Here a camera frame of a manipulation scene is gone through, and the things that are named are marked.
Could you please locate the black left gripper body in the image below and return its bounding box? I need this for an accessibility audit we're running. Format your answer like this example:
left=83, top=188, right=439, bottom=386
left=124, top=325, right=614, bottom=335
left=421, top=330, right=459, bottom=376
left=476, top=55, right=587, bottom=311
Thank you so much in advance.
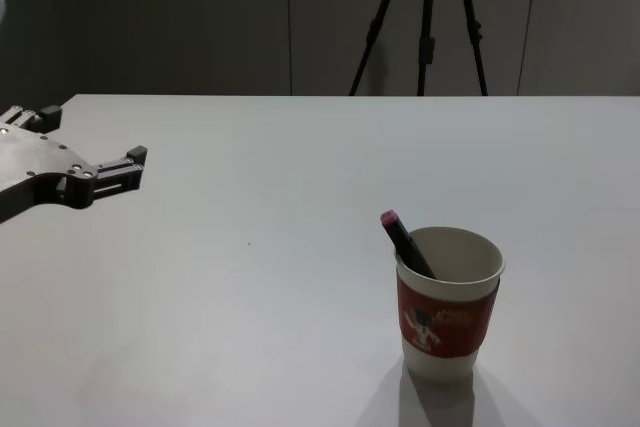
left=0, top=123, right=98, bottom=225

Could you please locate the black marker pink cap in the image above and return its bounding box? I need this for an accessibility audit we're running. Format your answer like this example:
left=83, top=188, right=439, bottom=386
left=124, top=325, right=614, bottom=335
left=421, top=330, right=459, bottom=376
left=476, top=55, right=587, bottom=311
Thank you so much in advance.
left=380, top=209, right=437, bottom=280

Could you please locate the black tripod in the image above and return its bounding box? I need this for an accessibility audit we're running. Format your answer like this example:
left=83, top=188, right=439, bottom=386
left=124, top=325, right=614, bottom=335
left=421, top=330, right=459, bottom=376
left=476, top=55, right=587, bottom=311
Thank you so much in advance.
left=348, top=0, right=489, bottom=97

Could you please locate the white paper cup red sleeve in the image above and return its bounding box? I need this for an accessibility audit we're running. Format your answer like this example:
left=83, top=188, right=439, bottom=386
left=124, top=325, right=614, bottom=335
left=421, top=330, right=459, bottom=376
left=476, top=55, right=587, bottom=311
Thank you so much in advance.
left=394, top=226, right=506, bottom=381

